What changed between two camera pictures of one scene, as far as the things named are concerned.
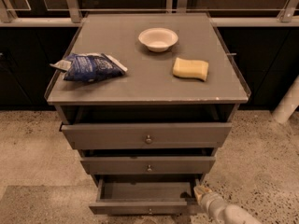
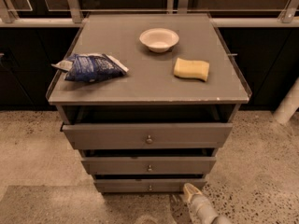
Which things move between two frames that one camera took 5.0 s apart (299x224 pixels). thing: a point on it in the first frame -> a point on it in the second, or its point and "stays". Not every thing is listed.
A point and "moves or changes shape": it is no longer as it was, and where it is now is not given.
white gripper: x=207 y=200 -> x=199 y=203
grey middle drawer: x=149 y=164 stays
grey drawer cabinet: x=146 y=98 stays
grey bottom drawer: x=145 y=197 moves or changes shape
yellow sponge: x=190 y=69 stays
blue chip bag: x=83 y=67 stays
